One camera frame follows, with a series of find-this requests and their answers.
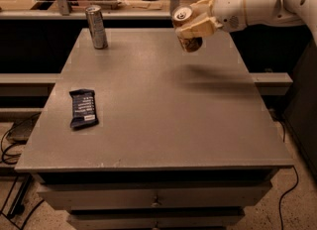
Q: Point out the lower grey drawer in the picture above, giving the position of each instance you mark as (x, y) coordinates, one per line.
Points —
(155, 219)

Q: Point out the dark blue snack wrapper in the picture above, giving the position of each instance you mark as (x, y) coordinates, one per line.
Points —
(83, 109)

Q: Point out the grey box on floor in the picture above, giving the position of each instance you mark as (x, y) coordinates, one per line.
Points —
(21, 131)

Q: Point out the upper grey drawer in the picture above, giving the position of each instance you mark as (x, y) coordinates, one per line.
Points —
(122, 196)

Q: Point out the grey drawer cabinet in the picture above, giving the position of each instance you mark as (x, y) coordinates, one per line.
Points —
(165, 117)

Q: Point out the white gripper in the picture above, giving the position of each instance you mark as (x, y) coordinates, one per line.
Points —
(228, 10)

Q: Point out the tall silver can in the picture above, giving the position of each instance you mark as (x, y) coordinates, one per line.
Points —
(95, 23)

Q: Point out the grey drawer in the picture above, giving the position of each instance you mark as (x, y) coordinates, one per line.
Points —
(122, 196)
(155, 219)

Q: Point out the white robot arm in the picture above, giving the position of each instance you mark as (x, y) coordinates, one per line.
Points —
(281, 13)

